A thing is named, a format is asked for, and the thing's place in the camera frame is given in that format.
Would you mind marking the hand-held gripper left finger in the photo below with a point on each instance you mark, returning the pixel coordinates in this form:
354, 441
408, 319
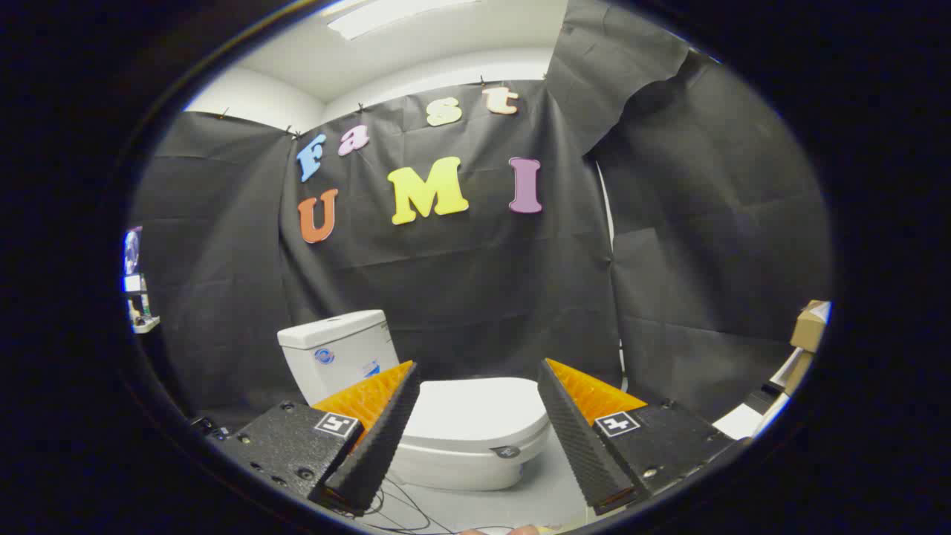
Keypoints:
375, 446

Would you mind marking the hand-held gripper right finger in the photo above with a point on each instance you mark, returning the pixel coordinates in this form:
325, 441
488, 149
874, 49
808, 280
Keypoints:
583, 446

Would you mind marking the white toilet bowl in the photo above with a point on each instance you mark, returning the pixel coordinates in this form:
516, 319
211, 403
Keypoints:
453, 472

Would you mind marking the small black floor device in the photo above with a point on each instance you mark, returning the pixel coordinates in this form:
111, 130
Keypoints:
209, 428

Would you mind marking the black backdrop cloth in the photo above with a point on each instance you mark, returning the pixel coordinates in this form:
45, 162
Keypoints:
483, 282

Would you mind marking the cardboard box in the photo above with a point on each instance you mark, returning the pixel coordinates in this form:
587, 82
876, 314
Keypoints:
808, 327

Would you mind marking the cluttered wall shelf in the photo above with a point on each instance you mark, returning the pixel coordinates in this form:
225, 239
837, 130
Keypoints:
137, 297

